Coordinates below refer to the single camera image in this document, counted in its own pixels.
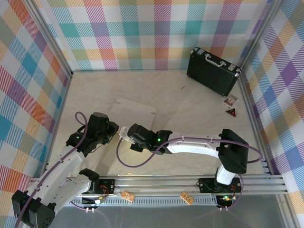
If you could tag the grey metal front panel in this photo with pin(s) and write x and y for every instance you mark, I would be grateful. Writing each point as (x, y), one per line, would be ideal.
(166, 218)

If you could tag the cardboard paper box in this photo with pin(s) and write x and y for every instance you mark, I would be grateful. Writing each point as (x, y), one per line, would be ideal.
(135, 114)

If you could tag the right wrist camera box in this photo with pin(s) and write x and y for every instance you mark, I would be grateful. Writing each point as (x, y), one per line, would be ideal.
(124, 133)

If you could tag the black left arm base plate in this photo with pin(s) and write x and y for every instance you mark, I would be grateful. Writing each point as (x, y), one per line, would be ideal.
(107, 185)

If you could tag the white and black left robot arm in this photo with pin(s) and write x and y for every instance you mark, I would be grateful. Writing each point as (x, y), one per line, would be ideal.
(54, 180)

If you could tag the aluminium side rail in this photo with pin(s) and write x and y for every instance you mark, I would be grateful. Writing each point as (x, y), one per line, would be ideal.
(249, 107)
(62, 107)

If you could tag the orange circuit board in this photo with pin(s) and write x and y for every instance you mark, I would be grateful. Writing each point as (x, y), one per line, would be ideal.
(186, 197)
(127, 196)

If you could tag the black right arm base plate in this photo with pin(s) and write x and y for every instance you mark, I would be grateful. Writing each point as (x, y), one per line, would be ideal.
(205, 185)

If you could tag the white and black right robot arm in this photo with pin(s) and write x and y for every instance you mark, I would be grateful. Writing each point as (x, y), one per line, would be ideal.
(194, 146)

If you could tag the small green-lit adapter board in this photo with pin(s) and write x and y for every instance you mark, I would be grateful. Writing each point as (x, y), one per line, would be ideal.
(226, 197)
(101, 200)

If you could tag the aluminium front frame rail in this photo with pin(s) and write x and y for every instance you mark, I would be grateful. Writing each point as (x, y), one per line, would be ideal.
(154, 183)

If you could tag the aluminium frame post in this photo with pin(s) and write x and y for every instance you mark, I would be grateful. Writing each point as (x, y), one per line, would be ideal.
(54, 42)
(258, 35)

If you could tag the small picture card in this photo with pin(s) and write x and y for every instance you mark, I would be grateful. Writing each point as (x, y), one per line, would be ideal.
(230, 100)

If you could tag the red and black triangle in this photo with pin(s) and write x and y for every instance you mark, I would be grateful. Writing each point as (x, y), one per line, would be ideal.
(231, 112)

